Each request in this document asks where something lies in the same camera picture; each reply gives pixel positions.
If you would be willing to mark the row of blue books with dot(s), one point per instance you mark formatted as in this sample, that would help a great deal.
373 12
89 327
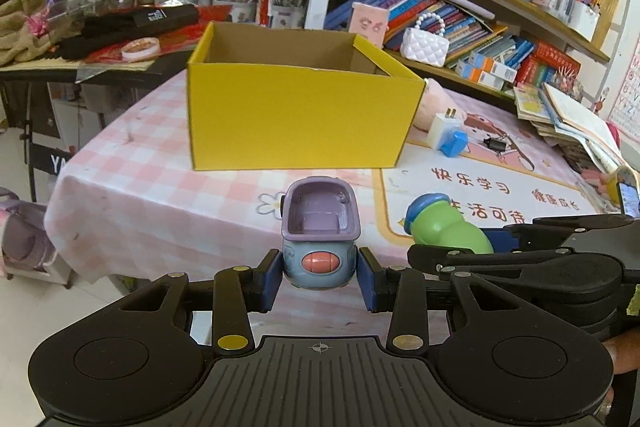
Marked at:
400 2

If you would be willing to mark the pink fluffy plush ball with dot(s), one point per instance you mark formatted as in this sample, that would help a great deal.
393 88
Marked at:
435 104

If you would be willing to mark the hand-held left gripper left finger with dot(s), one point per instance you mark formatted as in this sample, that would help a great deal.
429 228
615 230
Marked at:
270 279

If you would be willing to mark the yellow cardboard box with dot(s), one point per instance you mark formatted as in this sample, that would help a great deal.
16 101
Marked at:
300 117

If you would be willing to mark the white charger plug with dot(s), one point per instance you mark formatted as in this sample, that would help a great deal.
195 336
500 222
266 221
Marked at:
440 127

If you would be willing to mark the pile of open books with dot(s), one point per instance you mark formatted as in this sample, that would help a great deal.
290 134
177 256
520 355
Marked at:
575 117

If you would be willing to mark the person's right forearm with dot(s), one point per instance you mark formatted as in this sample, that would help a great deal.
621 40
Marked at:
625 352

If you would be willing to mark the black binder clip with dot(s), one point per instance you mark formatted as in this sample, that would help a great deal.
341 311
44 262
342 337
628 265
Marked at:
496 146

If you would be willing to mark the black umbrella pouch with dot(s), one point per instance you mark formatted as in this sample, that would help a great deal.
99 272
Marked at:
160 17

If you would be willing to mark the orange white small box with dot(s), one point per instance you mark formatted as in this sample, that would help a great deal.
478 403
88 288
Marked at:
495 66
477 78

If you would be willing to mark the thick red books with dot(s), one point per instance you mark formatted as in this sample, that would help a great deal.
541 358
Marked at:
550 62

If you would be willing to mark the pink wall poster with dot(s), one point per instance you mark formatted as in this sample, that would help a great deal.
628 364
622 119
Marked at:
627 97

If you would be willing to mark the black side table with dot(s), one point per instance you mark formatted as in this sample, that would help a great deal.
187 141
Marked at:
50 74

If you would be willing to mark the green toy with blue cap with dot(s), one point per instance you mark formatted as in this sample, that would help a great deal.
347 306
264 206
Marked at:
450 227

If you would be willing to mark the white pen holder with pens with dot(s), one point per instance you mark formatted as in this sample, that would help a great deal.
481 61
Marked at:
237 9
287 14

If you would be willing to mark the small doll figurines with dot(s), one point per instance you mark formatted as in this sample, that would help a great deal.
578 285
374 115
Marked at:
569 83

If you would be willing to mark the brown plush cloth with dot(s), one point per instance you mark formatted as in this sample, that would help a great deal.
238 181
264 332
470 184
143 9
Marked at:
25 27

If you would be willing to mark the pink tape roll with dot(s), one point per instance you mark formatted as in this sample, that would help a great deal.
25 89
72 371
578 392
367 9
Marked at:
127 52

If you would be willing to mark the smartphone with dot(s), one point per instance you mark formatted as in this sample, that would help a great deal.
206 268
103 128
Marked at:
630 199

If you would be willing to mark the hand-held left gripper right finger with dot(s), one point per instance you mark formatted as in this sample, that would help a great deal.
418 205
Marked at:
367 282

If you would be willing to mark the pink cartoon box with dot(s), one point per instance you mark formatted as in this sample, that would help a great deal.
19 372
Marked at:
369 24

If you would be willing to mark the white quilted pearl handbag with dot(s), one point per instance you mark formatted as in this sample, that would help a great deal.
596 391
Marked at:
422 49

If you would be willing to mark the small blue charger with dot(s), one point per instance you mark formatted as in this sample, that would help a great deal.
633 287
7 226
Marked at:
454 144

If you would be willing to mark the purple grey toy car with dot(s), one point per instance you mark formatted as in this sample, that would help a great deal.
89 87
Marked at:
320 252

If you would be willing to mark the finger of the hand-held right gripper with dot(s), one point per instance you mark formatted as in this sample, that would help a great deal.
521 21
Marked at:
530 237
450 262

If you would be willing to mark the pink purple shoe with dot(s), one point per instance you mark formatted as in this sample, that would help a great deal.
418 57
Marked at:
25 237

